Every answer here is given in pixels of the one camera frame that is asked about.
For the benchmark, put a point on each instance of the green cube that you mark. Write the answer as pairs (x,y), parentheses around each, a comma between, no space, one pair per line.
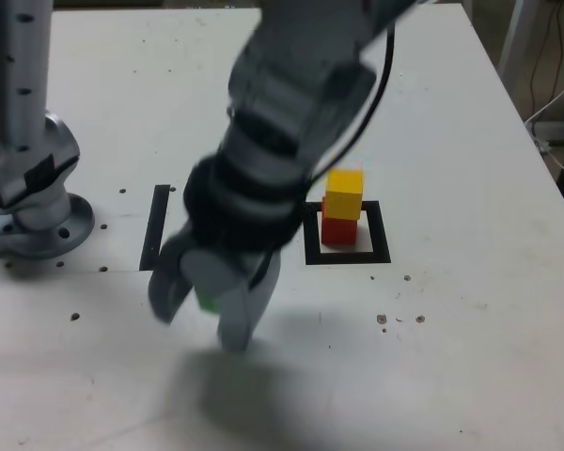
(208,303)

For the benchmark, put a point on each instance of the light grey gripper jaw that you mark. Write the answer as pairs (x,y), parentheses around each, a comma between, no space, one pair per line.
(244,305)

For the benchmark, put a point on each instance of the yellow cube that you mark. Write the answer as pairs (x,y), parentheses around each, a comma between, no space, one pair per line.
(344,192)

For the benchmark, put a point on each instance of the white metal post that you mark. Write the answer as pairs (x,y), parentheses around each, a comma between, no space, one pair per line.
(517,28)

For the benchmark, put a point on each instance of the black tape square outline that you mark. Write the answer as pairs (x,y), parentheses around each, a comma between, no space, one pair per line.
(348,258)

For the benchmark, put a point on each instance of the black tape strip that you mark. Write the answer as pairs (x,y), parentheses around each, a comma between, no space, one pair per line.
(152,221)

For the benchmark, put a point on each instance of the red cube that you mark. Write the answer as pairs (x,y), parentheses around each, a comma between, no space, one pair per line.
(338,232)

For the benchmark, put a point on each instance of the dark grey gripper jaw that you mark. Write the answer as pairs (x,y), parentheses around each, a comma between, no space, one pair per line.
(164,282)

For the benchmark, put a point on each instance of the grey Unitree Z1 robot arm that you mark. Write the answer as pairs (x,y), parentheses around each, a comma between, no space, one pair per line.
(23,94)

